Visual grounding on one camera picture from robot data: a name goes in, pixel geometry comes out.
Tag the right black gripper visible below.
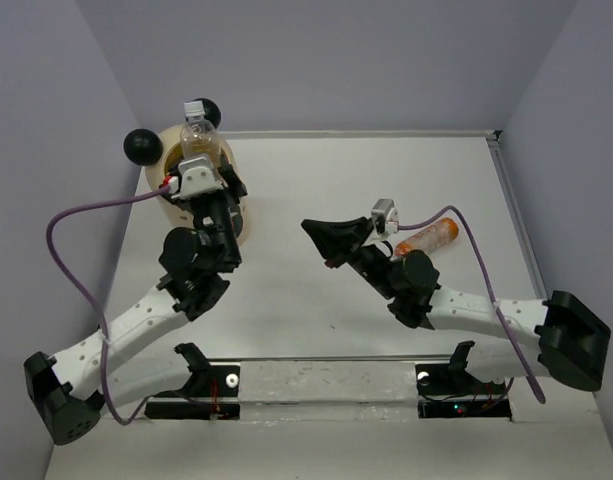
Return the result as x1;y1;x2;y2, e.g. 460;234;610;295
300;214;396;299

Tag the clear bottle white cap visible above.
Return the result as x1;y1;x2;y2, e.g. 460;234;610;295
180;98;221;169

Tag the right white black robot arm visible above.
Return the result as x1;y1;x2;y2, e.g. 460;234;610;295
301;217;611;392

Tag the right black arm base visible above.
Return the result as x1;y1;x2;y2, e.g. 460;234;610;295
415;341;513;419

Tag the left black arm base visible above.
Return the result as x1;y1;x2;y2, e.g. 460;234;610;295
144;343;241;421

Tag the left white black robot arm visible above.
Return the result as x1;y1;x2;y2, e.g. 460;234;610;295
23;155;247;446

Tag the cream panda-ear waste bin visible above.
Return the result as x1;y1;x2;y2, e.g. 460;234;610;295
123;97;251;246

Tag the long orange capped bottle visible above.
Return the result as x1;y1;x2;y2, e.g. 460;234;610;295
394;217;459;257

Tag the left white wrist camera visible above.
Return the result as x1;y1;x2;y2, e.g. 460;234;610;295
167;154;223;201

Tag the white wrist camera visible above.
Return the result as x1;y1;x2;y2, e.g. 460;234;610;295
167;154;223;201
371;199;399;237

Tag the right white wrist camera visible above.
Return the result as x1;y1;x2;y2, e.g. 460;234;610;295
371;199;399;237

